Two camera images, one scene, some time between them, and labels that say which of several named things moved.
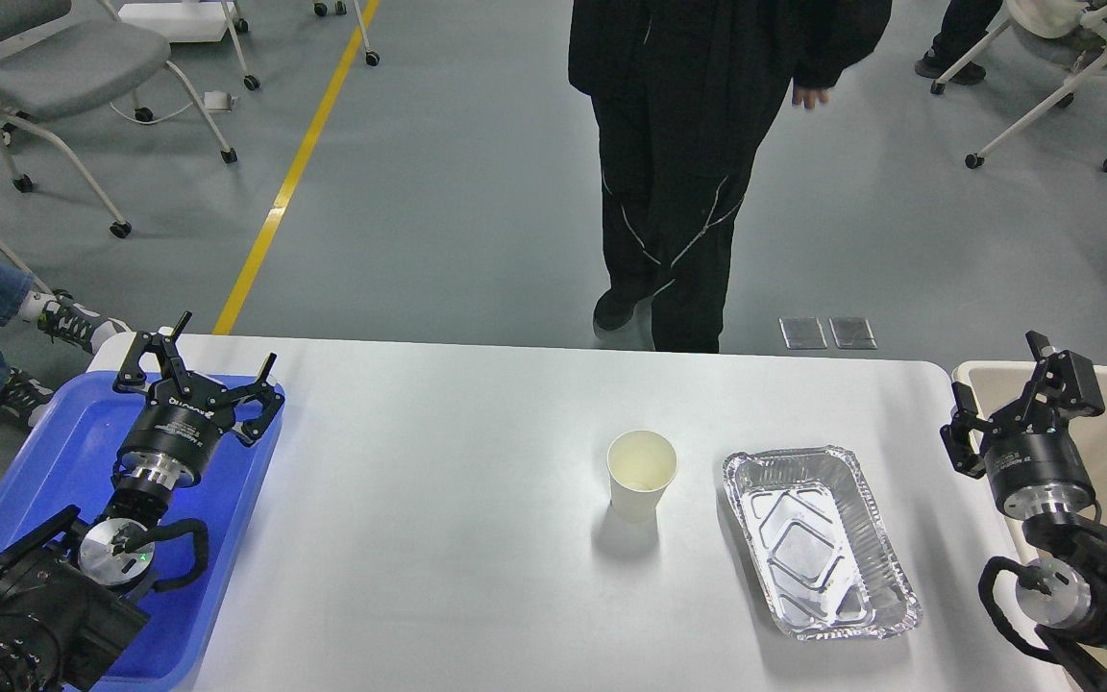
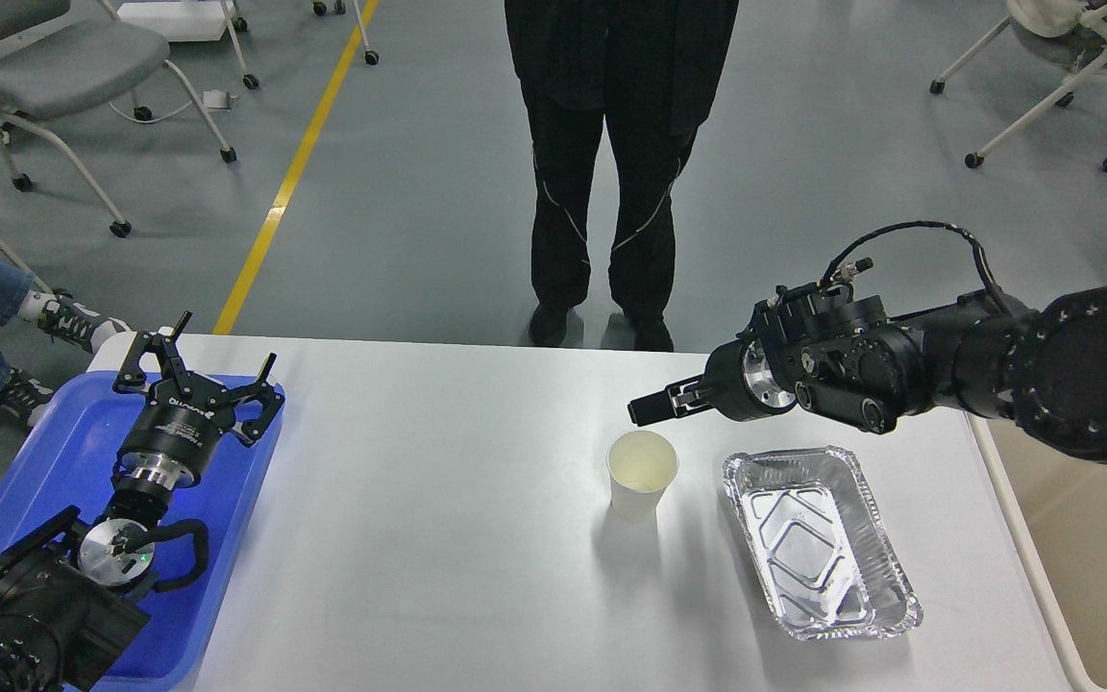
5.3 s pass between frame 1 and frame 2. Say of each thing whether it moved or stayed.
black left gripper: stayed
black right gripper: moved
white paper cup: stayed
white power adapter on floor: stayed
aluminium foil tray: stayed
